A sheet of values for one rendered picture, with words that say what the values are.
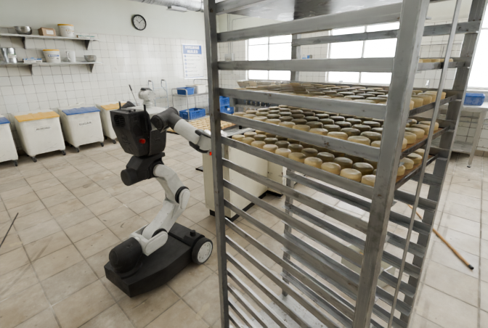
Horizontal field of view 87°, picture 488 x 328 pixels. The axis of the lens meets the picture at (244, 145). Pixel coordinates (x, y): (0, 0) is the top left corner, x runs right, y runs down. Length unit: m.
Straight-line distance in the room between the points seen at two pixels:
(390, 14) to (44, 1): 5.83
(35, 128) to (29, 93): 0.84
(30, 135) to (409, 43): 5.19
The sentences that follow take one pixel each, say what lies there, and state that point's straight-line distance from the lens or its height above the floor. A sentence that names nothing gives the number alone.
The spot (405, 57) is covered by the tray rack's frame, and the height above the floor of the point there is 1.51.
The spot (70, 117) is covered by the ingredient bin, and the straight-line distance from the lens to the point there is 5.40.
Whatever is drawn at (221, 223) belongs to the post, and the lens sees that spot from 1.13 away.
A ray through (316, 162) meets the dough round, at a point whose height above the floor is 1.24.
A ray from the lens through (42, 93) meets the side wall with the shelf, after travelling 5.94.
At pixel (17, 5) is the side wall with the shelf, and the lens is 5.99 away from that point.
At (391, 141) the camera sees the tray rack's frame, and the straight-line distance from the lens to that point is 0.56.
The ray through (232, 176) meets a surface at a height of 0.51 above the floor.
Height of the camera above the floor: 1.51
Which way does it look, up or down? 18 degrees down
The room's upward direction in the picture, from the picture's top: 1 degrees counter-clockwise
